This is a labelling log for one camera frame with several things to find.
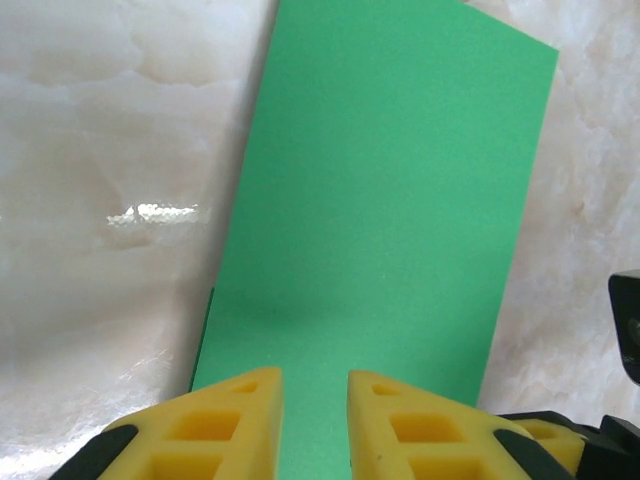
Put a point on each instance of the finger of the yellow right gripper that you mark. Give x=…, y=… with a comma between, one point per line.
x=560, y=445

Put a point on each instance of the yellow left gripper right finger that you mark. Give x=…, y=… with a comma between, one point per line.
x=425, y=440

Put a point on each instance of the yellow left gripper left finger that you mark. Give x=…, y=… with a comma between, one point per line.
x=200, y=435

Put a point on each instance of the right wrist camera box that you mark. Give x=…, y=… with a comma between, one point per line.
x=625, y=320

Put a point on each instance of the green paper sheet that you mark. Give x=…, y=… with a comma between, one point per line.
x=375, y=200

